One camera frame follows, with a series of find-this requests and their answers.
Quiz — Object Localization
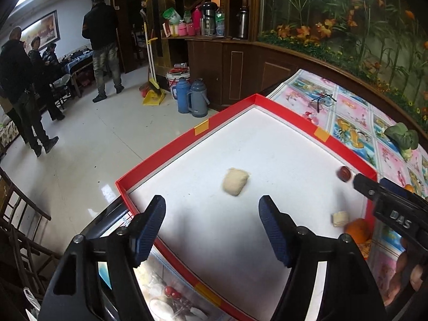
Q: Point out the colourful printed tablecloth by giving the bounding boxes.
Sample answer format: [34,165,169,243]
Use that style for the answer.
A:
[267,68,428,308]

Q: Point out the green leafy vegetable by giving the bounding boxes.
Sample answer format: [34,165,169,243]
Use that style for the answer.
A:
[384,123,420,161]

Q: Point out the green plastic bag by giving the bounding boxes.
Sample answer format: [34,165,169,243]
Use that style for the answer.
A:
[163,7,181,25]

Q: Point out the large orange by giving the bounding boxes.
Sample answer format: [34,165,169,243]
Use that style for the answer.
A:
[345,218,372,244]

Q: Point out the dark wooden cabinet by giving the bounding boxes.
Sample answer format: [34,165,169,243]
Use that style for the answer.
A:
[160,33,428,141]

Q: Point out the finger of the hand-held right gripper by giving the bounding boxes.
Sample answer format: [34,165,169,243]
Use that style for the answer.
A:
[353,173,402,208]
[379,177,417,197]

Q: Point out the framed wall picture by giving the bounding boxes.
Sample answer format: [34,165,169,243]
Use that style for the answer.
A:
[20,10,61,45]

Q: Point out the clear food bag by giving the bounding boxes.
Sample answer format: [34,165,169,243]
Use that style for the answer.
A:
[134,251,228,321]

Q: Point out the grey thermos flask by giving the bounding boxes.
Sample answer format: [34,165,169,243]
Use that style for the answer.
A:
[186,78,211,118]

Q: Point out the white bucket with red lid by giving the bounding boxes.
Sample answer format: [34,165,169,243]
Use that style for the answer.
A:
[166,63,191,99]

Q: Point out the pink thermos bottle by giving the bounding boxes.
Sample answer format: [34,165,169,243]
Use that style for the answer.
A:
[192,7,203,36]

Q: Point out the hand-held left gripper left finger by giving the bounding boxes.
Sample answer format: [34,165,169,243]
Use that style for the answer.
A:
[40,194,167,321]

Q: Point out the red tray with white bottom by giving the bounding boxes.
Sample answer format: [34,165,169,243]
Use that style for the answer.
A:
[115,94,378,321]

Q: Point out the black pump thermos pot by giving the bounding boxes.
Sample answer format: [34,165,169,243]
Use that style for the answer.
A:
[202,2,218,36]

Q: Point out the dark side table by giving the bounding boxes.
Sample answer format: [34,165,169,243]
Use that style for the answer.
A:
[60,49,94,98]

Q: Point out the blue thermos flask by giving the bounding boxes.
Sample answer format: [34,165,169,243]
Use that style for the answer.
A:
[172,78,191,113]

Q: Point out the yellow and white broom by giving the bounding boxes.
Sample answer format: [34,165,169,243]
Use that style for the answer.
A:
[142,22,162,90]

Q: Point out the person's right hand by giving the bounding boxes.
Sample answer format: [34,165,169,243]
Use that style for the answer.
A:
[388,251,427,306]

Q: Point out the black eyeglasses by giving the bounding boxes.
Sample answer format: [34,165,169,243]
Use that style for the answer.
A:
[309,94,337,112]

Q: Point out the dark wooden chair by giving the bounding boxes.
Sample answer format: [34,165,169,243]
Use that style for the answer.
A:
[0,167,64,308]

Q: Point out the glass case with artificial flowers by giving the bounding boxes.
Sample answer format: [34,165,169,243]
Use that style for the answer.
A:
[257,0,428,121]

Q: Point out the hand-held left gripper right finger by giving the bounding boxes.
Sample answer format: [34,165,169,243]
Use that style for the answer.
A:
[258,194,387,321]

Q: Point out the yellow dustpan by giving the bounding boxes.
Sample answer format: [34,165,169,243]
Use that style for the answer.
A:
[143,89,166,106]

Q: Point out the beige ridged bun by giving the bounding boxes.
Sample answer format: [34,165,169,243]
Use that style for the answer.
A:
[222,168,251,197]
[331,211,350,228]

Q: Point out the silver thermos flask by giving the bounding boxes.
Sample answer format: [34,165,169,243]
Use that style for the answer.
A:
[237,7,249,40]

